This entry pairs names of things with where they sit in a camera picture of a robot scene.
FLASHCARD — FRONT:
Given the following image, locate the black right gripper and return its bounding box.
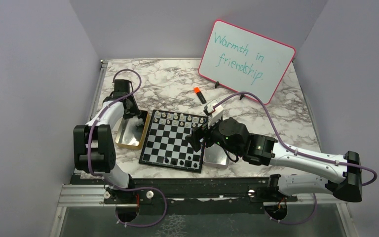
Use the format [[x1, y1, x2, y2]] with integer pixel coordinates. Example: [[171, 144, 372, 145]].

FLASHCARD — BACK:
[[185, 114, 241, 157]]

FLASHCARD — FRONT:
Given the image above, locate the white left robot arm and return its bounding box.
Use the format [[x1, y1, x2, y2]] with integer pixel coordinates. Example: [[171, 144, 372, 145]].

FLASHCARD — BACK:
[[73, 79, 143, 203]]

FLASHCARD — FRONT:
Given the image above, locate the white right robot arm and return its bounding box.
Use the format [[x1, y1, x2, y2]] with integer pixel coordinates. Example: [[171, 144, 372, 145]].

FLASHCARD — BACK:
[[185, 118, 362, 202]]

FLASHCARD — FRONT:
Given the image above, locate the black chess pieces pile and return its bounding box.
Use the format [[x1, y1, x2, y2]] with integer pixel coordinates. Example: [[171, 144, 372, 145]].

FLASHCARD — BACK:
[[135, 118, 145, 127]]

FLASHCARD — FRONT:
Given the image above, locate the black white chess board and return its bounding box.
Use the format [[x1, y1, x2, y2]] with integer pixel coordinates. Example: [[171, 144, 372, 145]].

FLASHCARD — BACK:
[[139, 110, 208, 173]]

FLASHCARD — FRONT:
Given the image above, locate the gold tin box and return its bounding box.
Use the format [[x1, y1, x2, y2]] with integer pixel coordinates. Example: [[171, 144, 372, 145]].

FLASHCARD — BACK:
[[114, 110, 150, 150]]

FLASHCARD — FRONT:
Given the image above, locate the silver tin lid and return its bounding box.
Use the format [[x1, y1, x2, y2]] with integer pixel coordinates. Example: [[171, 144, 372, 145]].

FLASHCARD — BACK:
[[203, 144, 229, 169]]

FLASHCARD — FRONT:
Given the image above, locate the orange black highlighter marker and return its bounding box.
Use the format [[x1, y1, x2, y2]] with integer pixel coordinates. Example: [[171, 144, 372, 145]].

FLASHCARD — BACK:
[[193, 87, 207, 104]]

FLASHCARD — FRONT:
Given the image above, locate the pink framed whiteboard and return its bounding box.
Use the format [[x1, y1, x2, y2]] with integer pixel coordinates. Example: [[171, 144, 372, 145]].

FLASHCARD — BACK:
[[198, 19, 296, 104]]

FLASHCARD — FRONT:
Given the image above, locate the aluminium side rail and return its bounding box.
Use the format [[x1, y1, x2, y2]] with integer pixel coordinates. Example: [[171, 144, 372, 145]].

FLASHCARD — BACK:
[[86, 59, 109, 122]]

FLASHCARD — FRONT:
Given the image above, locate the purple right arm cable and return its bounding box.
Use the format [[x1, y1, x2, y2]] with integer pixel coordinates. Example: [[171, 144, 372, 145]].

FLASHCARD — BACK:
[[209, 91, 378, 226]]

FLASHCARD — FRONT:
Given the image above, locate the black mounting base rail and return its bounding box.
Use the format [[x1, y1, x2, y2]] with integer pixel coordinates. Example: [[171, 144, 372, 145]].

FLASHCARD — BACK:
[[103, 177, 297, 215]]

